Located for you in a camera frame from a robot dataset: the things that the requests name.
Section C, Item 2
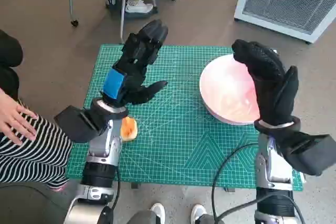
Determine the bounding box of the person's hand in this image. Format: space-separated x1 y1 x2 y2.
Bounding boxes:
0 89 39 146

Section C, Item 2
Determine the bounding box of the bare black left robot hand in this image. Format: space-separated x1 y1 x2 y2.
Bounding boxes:
100 19 169 106

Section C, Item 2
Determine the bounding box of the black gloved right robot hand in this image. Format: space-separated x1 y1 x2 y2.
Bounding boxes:
232 39 300 126

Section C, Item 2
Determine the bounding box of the pink bowl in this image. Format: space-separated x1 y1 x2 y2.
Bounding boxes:
198 53 261 126

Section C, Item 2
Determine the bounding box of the braided orange toy bread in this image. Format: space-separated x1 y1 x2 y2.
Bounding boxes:
120 117 139 143

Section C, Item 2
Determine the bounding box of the green cutting mat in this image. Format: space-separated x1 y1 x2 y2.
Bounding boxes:
65 44 304 192

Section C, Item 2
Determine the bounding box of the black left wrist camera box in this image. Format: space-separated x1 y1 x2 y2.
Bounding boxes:
54 105 106 143

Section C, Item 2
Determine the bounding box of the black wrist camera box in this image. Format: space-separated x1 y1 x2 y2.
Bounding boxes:
278 129 334 176
54 105 106 143

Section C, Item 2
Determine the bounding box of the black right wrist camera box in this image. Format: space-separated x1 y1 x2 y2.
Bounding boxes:
278 129 334 176

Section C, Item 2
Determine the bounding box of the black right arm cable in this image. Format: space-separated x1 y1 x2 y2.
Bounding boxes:
212 142 260 224

